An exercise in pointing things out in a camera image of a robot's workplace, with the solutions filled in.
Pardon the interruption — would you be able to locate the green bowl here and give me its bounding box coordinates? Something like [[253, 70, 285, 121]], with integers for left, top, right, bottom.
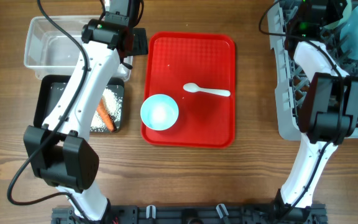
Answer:
[[323, 0, 352, 29]]

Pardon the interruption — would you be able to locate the white plastic spoon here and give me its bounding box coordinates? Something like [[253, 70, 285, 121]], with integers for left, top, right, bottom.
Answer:
[[183, 83, 231, 97]]

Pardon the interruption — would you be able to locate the light blue bowl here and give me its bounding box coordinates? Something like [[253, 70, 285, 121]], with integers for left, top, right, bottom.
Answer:
[[140, 94, 179, 131]]

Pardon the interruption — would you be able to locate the orange carrot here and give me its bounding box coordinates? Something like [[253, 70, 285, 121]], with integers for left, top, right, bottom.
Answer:
[[96, 99, 116, 132]]

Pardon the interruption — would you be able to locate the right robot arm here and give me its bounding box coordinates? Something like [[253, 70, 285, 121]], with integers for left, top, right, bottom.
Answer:
[[273, 1, 358, 220]]

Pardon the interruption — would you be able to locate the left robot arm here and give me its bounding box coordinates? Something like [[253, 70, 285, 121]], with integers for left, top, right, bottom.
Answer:
[[24, 1, 148, 223]]

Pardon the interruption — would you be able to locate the grey dishwasher rack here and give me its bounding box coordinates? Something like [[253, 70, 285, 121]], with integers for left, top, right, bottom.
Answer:
[[267, 1, 358, 141]]

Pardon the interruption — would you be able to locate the black waste tray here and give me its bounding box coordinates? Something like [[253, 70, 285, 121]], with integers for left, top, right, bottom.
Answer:
[[34, 75, 124, 127]]

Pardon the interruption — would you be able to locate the white rice pile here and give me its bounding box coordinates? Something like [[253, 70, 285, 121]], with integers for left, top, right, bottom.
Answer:
[[91, 85, 123, 133]]

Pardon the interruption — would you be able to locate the clear plastic bin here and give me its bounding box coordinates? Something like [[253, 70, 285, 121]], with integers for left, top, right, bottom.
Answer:
[[24, 15, 131, 82]]

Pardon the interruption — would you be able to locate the red plastic tray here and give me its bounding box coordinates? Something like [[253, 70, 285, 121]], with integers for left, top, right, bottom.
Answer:
[[141, 32, 236, 148]]

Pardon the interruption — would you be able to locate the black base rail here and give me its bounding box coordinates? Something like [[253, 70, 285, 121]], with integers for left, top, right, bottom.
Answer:
[[51, 204, 328, 224]]

